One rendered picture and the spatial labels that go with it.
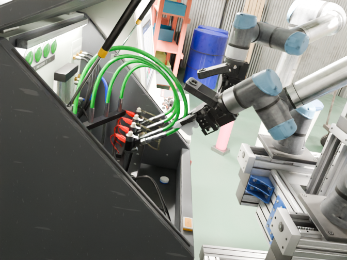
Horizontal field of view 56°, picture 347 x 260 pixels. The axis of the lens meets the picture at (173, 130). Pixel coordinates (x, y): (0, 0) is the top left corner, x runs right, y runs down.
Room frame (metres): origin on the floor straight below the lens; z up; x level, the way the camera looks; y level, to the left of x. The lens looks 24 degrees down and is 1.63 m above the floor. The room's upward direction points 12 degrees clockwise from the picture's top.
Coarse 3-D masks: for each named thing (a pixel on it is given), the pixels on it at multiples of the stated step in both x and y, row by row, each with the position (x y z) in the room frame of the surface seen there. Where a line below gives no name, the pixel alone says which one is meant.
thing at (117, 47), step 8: (112, 48) 1.01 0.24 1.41; (120, 48) 1.01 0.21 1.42; (128, 48) 1.01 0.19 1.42; (136, 48) 1.01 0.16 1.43; (96, 56) 1.02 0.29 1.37; (152, 56) 1.00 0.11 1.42; (88, 64) 1.02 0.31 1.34; (160, 64) 1.00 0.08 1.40; (168, 72) 0.99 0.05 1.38; (80, 80) 1.02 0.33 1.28; (176, 80) 0.99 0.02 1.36; (184, 96) 0.99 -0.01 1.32; (184, 104) 0.99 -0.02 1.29; (184, 112) 0.99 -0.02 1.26; (176, 128) 0.99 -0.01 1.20
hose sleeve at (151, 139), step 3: (165, 132) 1.00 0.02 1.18; (156, 135) 1.00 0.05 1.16; (159, 135) 0.99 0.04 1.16; (162, 135) 0.99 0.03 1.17; (165, 135) 0.99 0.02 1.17; (147, 138) 1.00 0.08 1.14; (150, 138) 1.00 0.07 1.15; (153, 138) 0.99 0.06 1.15; (156, 138) 0.99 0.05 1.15; (159, 138) 0.99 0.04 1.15; (147, 141) 1.00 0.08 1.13; (150, 141) 1.00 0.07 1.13
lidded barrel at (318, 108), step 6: (312, 102) 3.54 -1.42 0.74; (318, 102) 3.60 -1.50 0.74; (318, 108) 3.38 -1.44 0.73; (318, 114) 3.45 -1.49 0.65; (312, 120) 3.40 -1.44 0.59; (264, 126) 3.53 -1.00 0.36; (312, 126) 3.48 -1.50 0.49; (264, 132) 3.50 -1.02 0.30; (306, 138) 3.47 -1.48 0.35; (258, 144) 3.55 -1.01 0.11
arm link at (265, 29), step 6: (258, 24) 1.21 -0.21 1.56; (264, 24) 1.23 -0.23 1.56; (270, 24) 1.23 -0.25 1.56; (264, 30) 1.20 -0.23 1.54; (270, 30) 1.19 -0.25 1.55; (258, 36) 1.20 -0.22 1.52; (264, 36) 1.20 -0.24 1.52; (252, 42) 1.21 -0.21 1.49; (258, 42) 1.22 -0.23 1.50; (264, 42) 1.20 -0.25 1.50
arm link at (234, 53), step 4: (228, 48) 1.16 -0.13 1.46; (232, 48) 1.15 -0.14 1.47; (236, 48) 1.14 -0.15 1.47; (240, 48) 1.22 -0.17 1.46; (228, 52) 1.16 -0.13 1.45; (232, 52) 1.15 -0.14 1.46; (236, 52) 1.14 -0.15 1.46; (240, 52) 1.14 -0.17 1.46; (244, 52) 1.15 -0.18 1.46; (228, 56) 1.15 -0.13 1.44; (232, 56) 1.15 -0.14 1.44; (236, 56) 1.14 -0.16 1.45; (240, 56) 1.15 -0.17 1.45; (244, 56) 1.15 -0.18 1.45; (236, 60) 1.15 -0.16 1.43; (240, 60) 1.15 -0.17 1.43; (244, 60) 1.16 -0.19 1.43
